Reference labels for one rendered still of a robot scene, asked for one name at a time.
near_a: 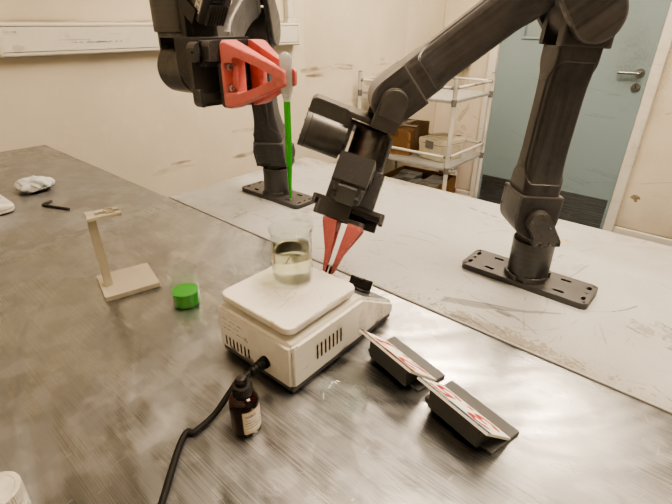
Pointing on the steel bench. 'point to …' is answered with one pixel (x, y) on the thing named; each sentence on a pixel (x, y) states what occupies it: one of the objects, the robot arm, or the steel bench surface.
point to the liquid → (288, 144)
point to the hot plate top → (287, 299)
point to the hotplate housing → (341, 333)
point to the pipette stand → (145, 280)
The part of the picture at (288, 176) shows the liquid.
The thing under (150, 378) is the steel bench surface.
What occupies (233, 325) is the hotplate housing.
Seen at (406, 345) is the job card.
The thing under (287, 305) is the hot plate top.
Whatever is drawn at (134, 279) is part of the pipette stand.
